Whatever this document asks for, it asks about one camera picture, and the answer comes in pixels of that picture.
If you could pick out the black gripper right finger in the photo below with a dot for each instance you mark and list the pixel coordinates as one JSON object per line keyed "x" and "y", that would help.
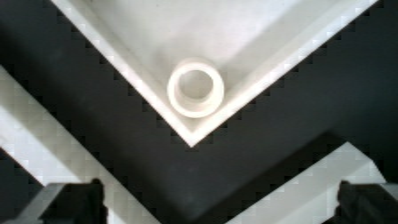
{"x": 366, "y": 204}

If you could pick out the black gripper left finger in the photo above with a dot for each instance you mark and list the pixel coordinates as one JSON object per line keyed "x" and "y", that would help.
{"x": 65, "y": 204}

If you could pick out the white square table top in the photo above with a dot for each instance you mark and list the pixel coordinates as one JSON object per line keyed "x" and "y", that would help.
{"x": 250, "y": 36}

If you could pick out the white L-shaped obstacle wall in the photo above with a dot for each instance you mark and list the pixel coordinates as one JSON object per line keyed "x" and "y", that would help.
{"x": 51, "y": 156}

